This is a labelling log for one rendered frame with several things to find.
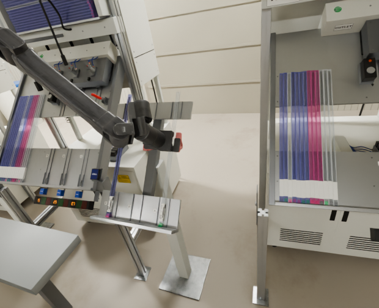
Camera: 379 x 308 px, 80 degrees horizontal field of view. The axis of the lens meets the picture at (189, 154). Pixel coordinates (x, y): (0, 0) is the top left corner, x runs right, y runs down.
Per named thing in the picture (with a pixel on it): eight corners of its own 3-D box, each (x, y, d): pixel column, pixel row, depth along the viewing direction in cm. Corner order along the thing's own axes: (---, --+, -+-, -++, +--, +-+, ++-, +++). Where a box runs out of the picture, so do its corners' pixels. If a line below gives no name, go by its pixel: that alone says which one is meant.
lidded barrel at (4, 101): (32, 118, 472) (11, 80, 432) (53, 118, 450) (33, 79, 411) (3, 132, 424) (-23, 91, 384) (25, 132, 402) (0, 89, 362)
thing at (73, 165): (97, 188, 108) (93, 187, 105) (0, 181, 128) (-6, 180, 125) (104, 150, 113) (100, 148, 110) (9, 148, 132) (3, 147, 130)
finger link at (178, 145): (171, 137, 86) (159, 130, 77) (189, 137, 83) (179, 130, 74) (169, 154, 84) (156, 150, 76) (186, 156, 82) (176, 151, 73)
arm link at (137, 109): (114, 146, 69) (114, 135, 61) (109, 112, 72) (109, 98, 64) (152, 143, 73) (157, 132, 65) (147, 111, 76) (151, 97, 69)
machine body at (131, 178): (156, 236, 167) (133, 167, 135) (79, 225, 188) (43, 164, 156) (182, 179, 219) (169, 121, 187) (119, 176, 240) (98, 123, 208)
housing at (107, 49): (123, 70, 127) (107, 54, 114) (55, 77, 141) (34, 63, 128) (125, 57, 128) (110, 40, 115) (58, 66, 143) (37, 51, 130)
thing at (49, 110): (113, 118, 119) (107, 113, 114) (21, 121, 139) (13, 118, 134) (123, 62, 126) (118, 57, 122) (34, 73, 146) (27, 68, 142)
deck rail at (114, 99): (104, 192, 110) (95, 190, 104) (100, 191, 110) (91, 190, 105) (126, 62, 126) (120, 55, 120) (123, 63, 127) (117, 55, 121)
